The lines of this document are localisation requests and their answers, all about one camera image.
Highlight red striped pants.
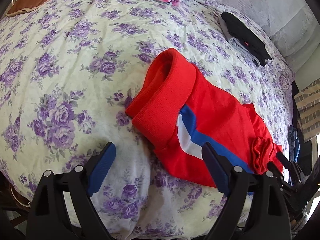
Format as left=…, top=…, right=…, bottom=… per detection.
left=126, top=48, right=283, bottom=187

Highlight blue denim jeans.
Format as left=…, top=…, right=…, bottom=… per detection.
left=287, top=125, right=300, bottom=162

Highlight beige checkered cloth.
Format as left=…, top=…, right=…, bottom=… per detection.
left=294, top=79, right=320, bottom=141

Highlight folded grey garment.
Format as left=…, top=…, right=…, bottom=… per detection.
left=219, top=18, right=260, bottom=67

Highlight purple floral bedspread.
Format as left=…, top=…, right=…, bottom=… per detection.
left=1, top=0, right=293, bottom=239

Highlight folded black garment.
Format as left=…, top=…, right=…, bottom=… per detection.
left=221, top=11, right=272, bottom=67

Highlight white lace pillow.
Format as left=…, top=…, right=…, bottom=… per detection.
left=215, top=0, right=319, bottom=72

